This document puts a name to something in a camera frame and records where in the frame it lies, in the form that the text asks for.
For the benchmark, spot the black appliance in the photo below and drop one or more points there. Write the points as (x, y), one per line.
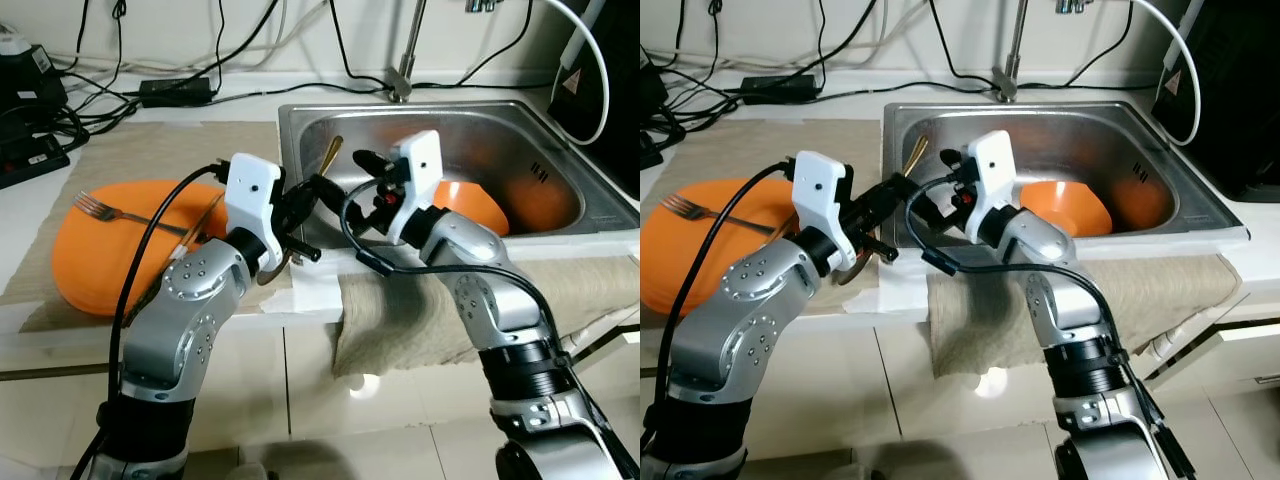
(1240, 100)
(615, 100)

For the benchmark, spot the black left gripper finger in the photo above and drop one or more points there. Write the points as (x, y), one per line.
(320, 190)
(877, 250)
(893, 188)
(303, 250)

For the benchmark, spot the black charger box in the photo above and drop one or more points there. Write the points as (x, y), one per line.
(30, 90)
(650, 95)

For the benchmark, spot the silver metal fork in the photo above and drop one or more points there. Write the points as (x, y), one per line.
(95, 207)
(685, 207)

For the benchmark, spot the beige counter mat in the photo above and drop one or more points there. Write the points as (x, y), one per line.
(150, 150)
(750, 150)

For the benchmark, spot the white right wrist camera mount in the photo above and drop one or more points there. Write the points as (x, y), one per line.
(420, 165)
(995, 160)

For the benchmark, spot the black power adapter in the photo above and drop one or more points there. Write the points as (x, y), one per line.
(175, 93)
(780, 90)

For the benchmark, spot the stainless steel sink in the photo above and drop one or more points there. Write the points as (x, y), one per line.
(480, 130)
(1090, 130)

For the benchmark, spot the metal faucet pipe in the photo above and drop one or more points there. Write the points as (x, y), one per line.
(1007, 88)
(402, 88)

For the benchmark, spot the orange plastic bowl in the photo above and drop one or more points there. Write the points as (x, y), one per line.
(1070, 210)
(475, 210)

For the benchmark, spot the orange plastic plate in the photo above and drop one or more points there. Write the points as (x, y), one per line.
(90, 270)
(670, 270)

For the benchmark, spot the beige hanging towel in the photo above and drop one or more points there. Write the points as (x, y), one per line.
(1000, 320)
(420, 320)

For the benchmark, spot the white drawer front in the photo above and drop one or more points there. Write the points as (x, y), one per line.
(1235, 340)
(615, 325)

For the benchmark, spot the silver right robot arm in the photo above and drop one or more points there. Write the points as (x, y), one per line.
(500, 300)
(1060, 290)

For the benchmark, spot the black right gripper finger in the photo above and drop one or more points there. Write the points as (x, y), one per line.
(372, 160)
(951, 158)

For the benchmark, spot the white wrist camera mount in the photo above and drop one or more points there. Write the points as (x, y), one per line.
(995, 160)
(250, 185)
(420, 165)
(820, 185)

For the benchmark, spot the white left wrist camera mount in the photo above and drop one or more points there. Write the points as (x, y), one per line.
(250, 185)
(820, 185)

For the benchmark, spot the black power strip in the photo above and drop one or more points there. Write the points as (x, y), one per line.
(30, 165)

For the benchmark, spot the metal tap valve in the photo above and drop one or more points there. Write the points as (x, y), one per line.
(482, 5)
(1075, 5)

